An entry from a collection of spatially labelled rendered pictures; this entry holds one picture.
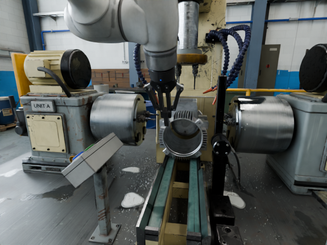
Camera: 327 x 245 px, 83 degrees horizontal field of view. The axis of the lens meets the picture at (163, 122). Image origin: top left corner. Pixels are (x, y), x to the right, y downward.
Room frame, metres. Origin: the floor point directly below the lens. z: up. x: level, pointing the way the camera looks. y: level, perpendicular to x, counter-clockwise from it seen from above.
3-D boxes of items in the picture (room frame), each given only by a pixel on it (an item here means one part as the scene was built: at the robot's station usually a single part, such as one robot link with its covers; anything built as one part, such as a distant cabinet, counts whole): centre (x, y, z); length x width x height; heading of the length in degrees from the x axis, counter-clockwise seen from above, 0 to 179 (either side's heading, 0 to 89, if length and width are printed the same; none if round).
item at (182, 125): (0.93, -0.11, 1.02); 0.15 x 0.02 x 0.15; 81
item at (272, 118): (0.78, -0.43, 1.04); 0.41 x 0.25 x 0.25; 81
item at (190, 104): (0.82, -0.10, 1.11); 0.12 x 0.11 x 0.07; 170
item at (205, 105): (0.99, -0.12, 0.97); 0.30 x 0.11 x 0.34; 81
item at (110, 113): (0.89, 0.25, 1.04); 0.37 x 0.25 x 0.25; 81
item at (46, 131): (0.93, 0.49, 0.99); 0.35 x 0.31 x 0.37; 81
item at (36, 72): (0.90, 0.53, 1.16); 0.33 x 0.26 x 0.42; 81
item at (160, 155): (0.92, 0.00, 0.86); 0.07 x 0.06 x 0.12; 81
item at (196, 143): (0.78, -0.09, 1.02); 0.20 x 0.19 x 0.19; 170
